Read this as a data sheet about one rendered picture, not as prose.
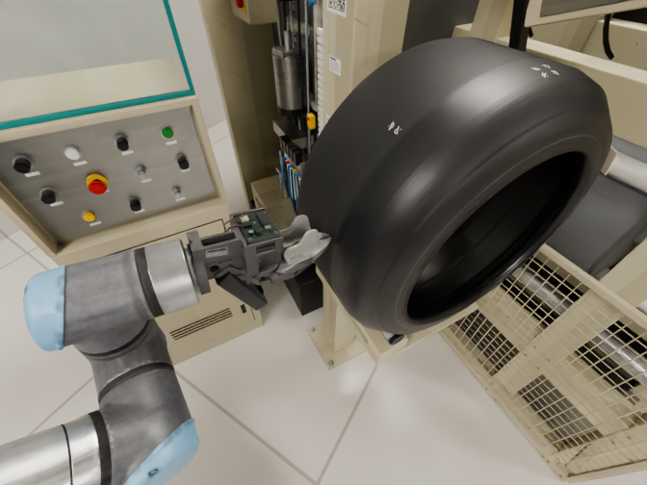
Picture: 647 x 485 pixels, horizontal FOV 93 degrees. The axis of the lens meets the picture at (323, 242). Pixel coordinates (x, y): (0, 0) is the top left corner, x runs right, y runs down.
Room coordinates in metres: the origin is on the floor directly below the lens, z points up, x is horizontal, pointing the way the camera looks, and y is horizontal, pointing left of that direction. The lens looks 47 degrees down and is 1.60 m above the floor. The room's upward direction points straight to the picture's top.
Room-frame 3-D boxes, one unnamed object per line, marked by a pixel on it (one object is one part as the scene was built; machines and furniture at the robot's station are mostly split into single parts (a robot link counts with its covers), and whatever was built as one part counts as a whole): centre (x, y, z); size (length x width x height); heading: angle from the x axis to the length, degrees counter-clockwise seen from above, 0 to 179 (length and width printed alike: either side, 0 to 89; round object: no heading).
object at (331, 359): (0.77, -0.08, 0.01); 0.27 x 0.27 x 0.02; 28
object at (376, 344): (0.49, -0.10, 0.84); 0.36 x 0.09 x 0.06; 28
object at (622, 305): (0.51, -0.62, 0.65); 0.90 x 0.02 x 0.70; 28
